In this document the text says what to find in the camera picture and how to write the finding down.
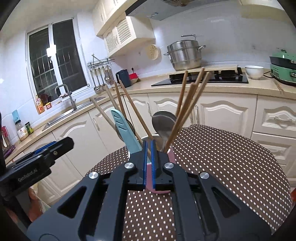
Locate pink utensil cup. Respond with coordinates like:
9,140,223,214
144,135,176,194

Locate wooden chopstick long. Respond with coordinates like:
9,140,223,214
119,80,153,140

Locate large steel spoon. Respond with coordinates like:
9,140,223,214
152,110,177,151

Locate steel kitchen sink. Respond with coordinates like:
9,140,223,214
42,100,95,132

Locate cream lower kitchen cabinets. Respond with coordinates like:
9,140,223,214
12,93,295,204

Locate operator left hand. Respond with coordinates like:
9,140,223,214
28,187,43,222

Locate white labelled jar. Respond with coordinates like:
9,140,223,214
15,120,29,142

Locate steel sink faucet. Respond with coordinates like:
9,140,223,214
55,84,77,110

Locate brown polka dot tablecloth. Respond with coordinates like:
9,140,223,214
85,123,293,241

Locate dark window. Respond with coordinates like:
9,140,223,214
28,19,89,104

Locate hanging utensil rack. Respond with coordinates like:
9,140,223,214
87,54,115,94

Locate black electric kettle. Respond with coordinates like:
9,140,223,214
115,69,132,87

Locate cream upper cabinets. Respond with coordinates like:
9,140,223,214
92,1,155,58

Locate black gas hob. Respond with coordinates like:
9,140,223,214
151,67,249,87

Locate white ceramic bowl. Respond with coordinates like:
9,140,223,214
245,65,264,80

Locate steel steamer pot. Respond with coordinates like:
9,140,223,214
164,34,206,71

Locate green electric cooker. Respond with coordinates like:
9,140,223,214
270,49,296,86

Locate black range hood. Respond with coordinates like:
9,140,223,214
125,0,241,21

